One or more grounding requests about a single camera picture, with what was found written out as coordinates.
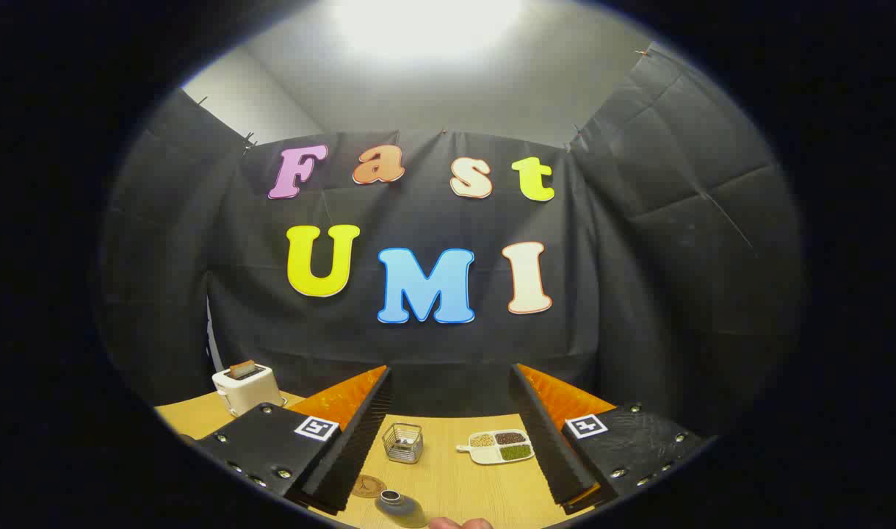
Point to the white toaster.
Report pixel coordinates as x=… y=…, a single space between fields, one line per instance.
x=250 y=391

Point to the toast slice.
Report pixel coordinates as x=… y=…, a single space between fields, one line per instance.
x=242 y=369

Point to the silver juice bottle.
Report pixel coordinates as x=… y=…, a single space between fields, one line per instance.
x=404 y=508

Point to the round cork coaster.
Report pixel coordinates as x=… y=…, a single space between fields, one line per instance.
x=367 y=486

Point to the green beans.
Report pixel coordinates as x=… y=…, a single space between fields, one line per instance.
x=515 y=452

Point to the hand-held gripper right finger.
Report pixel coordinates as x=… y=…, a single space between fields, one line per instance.
x=543 y=441

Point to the wooden table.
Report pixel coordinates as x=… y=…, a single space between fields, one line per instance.
x=455 y=492

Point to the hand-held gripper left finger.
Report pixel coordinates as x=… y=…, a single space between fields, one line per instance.
x=360 y=441

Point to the white divided dish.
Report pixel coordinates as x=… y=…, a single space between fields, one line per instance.
x=490 y=458

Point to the dark red beans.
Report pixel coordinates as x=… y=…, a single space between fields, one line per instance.
x=510 y=438

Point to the beige beans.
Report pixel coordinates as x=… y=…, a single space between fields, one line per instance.
x=482 y=441

